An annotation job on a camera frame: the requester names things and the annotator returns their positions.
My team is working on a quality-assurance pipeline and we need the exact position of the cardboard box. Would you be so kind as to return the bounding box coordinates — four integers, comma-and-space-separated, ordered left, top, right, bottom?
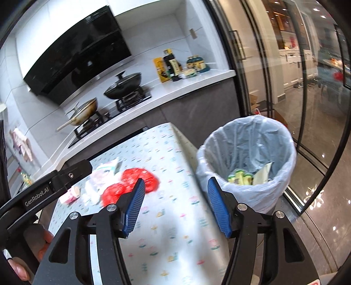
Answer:
249, 93, 264, 110

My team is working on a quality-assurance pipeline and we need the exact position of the hanging kitchen towel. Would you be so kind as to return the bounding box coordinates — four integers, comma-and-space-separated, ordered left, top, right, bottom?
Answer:
10, 127, 33, 162

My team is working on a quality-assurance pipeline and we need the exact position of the beige snack bag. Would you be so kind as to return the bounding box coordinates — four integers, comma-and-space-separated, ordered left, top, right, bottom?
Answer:
252, 162, 272, 185

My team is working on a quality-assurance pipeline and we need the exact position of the black gas stove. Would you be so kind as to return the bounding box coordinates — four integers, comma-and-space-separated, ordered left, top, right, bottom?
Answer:
67, 92, 152, 148

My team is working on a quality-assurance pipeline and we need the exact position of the green yellow plastic wrapper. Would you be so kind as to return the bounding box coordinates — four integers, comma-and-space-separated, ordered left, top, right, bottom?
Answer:
227, 169, 253, 185

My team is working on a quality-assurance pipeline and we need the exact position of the black range hood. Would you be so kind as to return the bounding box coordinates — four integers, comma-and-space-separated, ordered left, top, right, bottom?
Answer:
23, 5, 135, 105

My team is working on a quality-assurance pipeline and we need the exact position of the yellow seasoning packet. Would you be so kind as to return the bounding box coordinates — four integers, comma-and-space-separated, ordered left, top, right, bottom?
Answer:
153, 57, 170, 83

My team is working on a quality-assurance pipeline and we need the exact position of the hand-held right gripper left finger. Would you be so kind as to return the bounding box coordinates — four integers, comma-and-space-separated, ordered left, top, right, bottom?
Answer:
33, 178, 146, 285

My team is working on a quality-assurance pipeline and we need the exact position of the glass sliding door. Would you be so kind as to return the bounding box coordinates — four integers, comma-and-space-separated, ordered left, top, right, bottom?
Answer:
214, 0, 351, 220

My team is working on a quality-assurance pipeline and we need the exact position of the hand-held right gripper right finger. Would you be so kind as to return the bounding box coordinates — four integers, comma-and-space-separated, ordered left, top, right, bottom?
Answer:
208, 177, 320, 285

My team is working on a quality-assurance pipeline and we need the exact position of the person's left hand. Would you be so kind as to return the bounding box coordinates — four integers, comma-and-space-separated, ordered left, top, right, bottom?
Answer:
3, 225, 54, 281

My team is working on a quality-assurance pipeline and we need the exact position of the white kitchen counter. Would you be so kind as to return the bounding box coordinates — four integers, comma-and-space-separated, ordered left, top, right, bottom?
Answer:
11, 68, 236, 192

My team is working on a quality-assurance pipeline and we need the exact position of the small pale food packet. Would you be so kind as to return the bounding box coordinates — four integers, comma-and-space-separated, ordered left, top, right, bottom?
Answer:
179, 68, 196, 80

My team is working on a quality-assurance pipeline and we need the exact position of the green yellow bottle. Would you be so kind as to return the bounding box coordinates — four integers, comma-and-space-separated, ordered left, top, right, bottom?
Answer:
20, 170, 33, 187

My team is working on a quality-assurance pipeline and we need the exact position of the table with floral tablecloth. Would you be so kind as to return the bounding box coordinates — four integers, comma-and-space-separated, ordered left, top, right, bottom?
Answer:
48, 122, 236, 285

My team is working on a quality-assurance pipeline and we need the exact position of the dark soy sauce bottle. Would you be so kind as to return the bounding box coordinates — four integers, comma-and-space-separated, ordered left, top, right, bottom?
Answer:
163, 49, 183, 82

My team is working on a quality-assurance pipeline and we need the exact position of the red plastic bag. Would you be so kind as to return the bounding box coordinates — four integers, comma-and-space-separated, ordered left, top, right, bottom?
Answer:
101, 168, 160, 206

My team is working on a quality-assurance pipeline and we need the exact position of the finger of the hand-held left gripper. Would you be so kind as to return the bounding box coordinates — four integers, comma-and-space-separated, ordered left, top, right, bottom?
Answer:
52, 160, 92, 192

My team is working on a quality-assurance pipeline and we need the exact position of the beige wok with handle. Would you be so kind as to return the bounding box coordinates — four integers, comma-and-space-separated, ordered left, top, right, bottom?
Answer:
56, 98, 98, 132

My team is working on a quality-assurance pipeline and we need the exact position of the white sideboard cabinet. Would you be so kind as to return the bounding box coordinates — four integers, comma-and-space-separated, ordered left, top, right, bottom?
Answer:
277, 46, 316, 91

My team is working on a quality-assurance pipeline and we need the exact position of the trash bin with blue liner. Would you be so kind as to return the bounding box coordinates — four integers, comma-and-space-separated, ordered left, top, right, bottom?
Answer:
196, 115, 297, 214

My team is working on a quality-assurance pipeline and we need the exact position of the black wok with lid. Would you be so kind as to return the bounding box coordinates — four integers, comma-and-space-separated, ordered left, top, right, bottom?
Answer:
103, 71, 142, 100

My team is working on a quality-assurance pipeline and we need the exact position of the green condiment jar set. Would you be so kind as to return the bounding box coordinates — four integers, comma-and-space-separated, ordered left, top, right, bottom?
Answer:
186, 55, 210, 73

